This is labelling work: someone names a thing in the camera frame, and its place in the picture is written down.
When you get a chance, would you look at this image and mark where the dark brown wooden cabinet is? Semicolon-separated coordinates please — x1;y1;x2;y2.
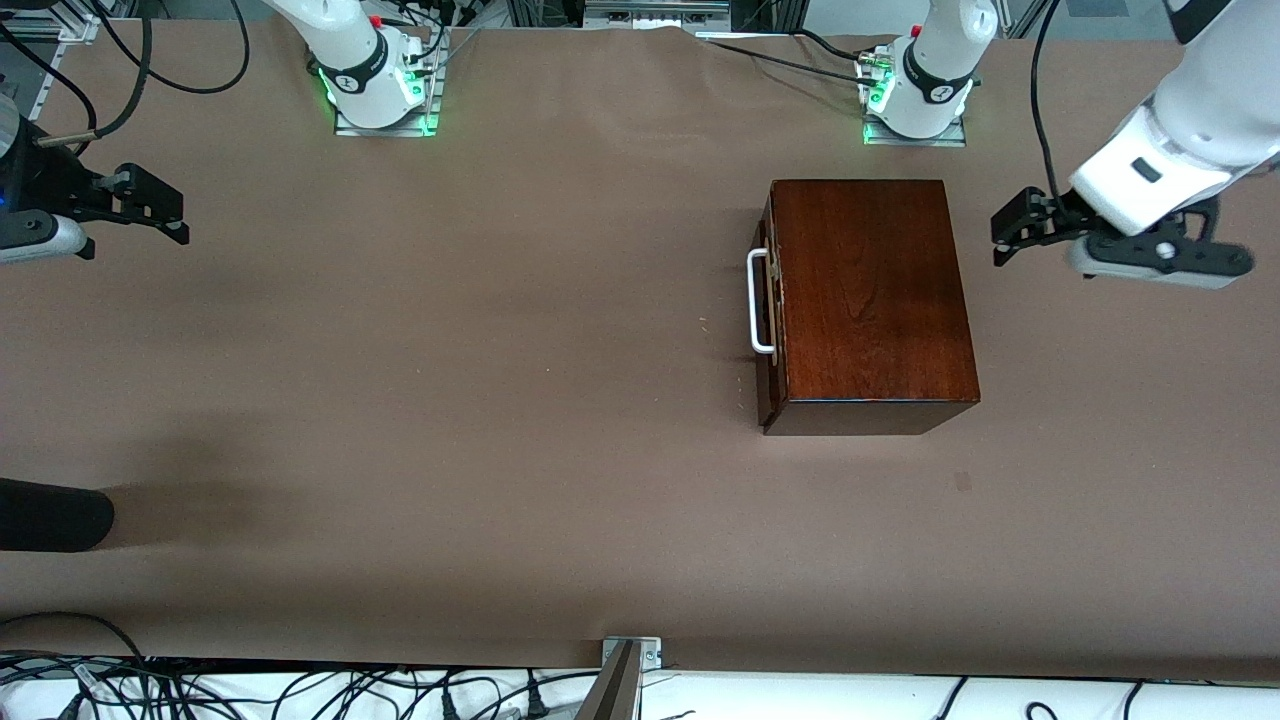
763;180;981;437

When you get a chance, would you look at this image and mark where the wooden drawer with white handle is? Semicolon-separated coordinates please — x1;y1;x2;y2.
747;195;791;433

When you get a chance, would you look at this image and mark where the black foam cylinder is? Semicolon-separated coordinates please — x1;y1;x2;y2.
0;478;115;553

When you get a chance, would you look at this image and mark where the grey metal control box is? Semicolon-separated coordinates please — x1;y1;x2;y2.
583;0;731;28

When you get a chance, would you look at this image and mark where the brown paper table cover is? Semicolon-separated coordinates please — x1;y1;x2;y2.
0;25;1280;683

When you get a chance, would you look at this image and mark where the black cable with silver plug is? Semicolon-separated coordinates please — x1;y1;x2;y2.
35;0;156;150

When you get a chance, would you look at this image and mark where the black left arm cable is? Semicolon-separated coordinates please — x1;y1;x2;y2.
1030;0;1067;206

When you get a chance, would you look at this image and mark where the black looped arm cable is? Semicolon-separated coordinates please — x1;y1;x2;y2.
90;0;251;97

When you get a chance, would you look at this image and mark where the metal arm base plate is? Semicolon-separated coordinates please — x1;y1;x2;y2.
862;60;969;148
333;28;442;138

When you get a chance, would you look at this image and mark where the black cable on table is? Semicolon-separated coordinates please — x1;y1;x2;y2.
700;36;883;89

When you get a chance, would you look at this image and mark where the black curved floor cable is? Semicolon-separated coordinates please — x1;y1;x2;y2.
0;611;151;691

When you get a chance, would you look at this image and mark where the silver camera mount bracket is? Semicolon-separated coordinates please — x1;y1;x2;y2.
600;635;663;670

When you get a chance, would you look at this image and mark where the grey camera pole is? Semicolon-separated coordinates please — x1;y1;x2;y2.
573;640;643;720

